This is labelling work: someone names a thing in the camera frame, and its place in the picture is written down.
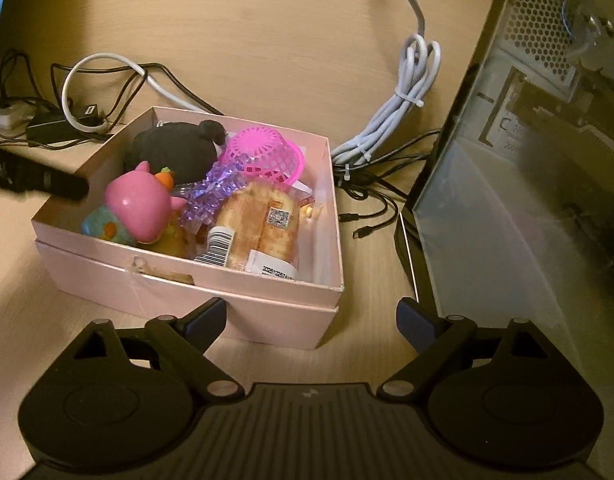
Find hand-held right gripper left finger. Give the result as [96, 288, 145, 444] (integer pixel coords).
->
[72, 297, 245, 398]

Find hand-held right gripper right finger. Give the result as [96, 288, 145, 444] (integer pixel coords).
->
[379, 297, 548, 398]

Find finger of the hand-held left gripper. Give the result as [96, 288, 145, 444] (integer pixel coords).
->
[0, 144, 90, 202]

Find pink cardboard box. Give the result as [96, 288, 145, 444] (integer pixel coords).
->
[31, 106, 345, 351]

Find small yellow bread packet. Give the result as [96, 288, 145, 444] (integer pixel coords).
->
[149, 207, 198, 260]

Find pink pig toy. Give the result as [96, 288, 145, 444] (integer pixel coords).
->
[81, 160, 188, 247]

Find toast bread packet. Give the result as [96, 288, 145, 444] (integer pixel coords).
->
[193, 180, 318, 283]

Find purple crinkled plastic toy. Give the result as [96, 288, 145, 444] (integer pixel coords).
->
[179, 157, 248, 235]

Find pink plastic basket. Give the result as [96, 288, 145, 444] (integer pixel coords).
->
[218, 126, 306, 190]

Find black power adapter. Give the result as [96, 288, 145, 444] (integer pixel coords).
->
[26, 102, 102, 148]

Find white power adapter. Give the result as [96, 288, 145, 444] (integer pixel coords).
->
[0, 105, 30, 131]

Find black plush toy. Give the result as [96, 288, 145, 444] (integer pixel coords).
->
[124, 119, 228, 186]

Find computer case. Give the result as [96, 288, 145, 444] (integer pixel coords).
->
[394, 0, 614, 461]

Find thin black cables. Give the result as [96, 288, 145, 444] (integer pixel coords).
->
[334, 127, 444, 242]

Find grey looped cable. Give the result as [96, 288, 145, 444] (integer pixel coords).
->
[61, 52, 225, 133]

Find bundled white cable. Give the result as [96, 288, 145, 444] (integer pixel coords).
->
[331, 0, 442, 183]

